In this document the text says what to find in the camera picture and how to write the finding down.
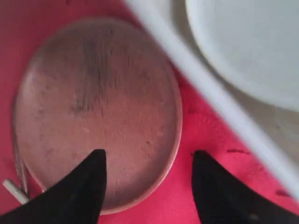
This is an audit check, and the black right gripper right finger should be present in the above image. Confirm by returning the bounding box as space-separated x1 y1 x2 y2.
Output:
191 150 299 224

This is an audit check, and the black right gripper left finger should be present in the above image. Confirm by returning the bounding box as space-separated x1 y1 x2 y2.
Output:
0 149 107 224

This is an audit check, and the light wooden chopstick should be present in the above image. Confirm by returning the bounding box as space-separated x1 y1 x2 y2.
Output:
2 179 29 205

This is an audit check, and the brown wooden plate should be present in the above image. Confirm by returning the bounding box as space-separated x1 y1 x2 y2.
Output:
13 18 182 215

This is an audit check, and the white ceramic bowl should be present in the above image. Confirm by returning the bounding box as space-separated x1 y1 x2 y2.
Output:
185 0 299 111

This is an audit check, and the red table cloth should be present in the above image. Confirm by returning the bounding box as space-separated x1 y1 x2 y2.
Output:
0 0 299 224

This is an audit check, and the cream plastic bin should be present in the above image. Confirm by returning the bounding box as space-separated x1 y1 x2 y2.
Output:
126 0 299 199

